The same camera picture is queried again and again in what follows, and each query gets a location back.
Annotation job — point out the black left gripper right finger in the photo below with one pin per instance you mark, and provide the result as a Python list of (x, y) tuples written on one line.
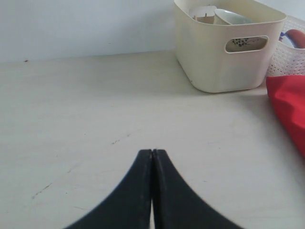
[(175, 204)]

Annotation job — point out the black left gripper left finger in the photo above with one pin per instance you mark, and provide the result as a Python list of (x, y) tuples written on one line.
[(129, 204)]

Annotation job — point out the red table cloth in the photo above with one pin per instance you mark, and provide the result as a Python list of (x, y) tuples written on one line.
[(287, 96)]

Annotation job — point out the pale green ceramic bowl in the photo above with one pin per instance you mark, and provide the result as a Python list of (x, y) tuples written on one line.
[(226, 17)]

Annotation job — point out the blue white milk carton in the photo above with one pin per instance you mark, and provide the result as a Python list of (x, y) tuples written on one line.
[(286, 40)]

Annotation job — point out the red sausage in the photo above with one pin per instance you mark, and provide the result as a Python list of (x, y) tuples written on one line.
[(297, 37)]

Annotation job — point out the cream plastic tub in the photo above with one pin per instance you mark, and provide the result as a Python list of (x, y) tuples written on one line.
[(200, 47)]

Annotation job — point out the white perforated plastic basket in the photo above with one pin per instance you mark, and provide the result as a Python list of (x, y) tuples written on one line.
[(287, 60)]

